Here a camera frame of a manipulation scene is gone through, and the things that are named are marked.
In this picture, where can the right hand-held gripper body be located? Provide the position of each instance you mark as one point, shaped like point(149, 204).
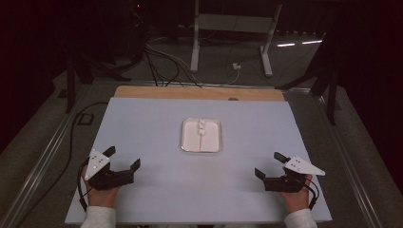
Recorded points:
point(293, 177)

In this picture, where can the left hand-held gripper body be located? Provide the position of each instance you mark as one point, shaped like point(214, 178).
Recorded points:
point(104, 177)

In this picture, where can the white square tray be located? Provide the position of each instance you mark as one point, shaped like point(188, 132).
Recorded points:
point(201, 135)

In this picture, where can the person's left hand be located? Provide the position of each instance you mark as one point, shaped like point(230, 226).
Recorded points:
point(100, 193)

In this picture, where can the person's right hand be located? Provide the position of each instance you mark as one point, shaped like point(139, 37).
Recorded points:
point(294, 199)

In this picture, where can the light blue table mat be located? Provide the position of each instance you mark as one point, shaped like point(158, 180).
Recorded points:
point(164, 177)

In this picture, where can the black tripod stand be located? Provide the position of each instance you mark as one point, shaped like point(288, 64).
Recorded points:
point(320, 76)

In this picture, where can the wooden board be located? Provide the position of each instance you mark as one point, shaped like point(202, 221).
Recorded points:
point(196, 93)

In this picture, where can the white metal stand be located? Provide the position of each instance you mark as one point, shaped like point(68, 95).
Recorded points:
point(233, 25)

